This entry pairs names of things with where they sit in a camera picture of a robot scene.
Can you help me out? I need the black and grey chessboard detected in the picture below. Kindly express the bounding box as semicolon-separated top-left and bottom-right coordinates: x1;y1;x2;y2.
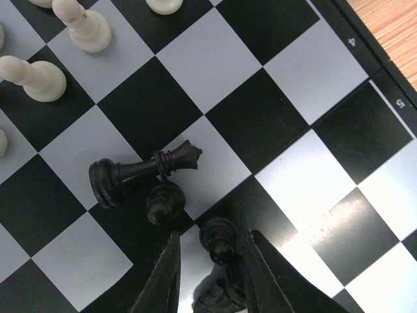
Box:
1;1;416;312

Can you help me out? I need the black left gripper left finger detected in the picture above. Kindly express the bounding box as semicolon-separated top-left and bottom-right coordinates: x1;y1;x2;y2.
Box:
130;231;181;312

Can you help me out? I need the black queen chess piece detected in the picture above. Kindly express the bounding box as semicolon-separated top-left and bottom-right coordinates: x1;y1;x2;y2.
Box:
89;140;203;209

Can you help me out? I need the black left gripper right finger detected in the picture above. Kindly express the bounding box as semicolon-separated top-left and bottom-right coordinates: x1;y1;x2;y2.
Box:
242;230;347;313

